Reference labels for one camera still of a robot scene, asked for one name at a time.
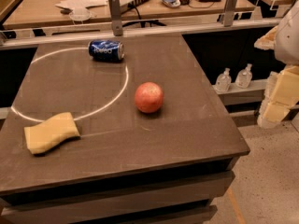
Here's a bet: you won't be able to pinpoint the left metal post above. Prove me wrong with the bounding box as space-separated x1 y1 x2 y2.
108 0 123 36

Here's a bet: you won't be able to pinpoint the right metal post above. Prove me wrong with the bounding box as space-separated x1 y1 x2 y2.
221 0 237 27

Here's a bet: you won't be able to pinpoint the red apple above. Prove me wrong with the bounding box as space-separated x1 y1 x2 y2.
135 82 164 113

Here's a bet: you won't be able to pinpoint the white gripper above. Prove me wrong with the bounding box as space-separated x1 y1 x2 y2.
254 26 299 129

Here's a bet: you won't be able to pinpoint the cabinet drawer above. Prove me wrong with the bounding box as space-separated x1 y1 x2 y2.
3 171 235 224
103 205 217 224

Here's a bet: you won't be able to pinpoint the black cable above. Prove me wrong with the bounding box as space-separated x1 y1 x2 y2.
121 3 167 29

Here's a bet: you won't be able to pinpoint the clear sanitizer bottle left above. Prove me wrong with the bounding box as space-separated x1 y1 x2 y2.
215 68 232 92

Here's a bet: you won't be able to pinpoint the wooden background desk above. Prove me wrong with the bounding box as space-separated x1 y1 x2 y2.
2 0 257 30

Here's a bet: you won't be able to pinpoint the blue white face mask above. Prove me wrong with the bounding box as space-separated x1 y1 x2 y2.
161 0 180 7

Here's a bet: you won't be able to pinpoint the blue pepsi can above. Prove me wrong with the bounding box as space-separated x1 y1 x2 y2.
88 40 124 62

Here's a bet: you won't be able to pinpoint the yellow sponge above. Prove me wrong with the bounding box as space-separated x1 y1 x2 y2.
24 112 80 155

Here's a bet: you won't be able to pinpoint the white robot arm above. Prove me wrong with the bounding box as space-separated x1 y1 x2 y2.
254 1 299 128

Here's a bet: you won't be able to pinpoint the metal post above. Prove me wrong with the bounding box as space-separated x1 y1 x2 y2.
108 0 123 36
221 0 237 27

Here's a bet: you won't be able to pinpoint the grey power strip box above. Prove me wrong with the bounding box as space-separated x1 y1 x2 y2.
120 0 149 14

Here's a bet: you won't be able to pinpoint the upper cabinet drawer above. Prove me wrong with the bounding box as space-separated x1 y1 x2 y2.
3 171 235 224

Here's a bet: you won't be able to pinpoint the lower cabinet drawer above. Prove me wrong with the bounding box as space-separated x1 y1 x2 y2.
103 205 217 224

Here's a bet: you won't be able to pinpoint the white papers on desk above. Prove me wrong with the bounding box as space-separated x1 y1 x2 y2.
56 0 107 9

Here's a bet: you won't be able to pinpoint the clear round dish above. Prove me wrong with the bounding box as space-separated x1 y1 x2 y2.
69 7 92 21

